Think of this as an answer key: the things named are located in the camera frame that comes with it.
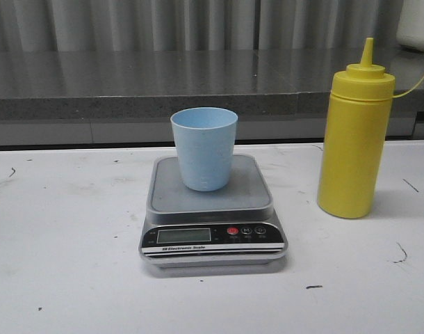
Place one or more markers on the light blue plastic cup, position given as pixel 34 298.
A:
pixel 204 138

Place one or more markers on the yellow squeeze bottle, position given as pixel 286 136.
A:
pixel 359 109

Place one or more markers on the silver digital kitchen scale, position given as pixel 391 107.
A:
pixel 236 224

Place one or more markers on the grey stone counter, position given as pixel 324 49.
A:
pixel 126 98

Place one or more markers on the grey pleated curtain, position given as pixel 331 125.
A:
pixel 31 26

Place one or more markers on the white appliance on counter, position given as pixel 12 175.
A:
pixel 410 32

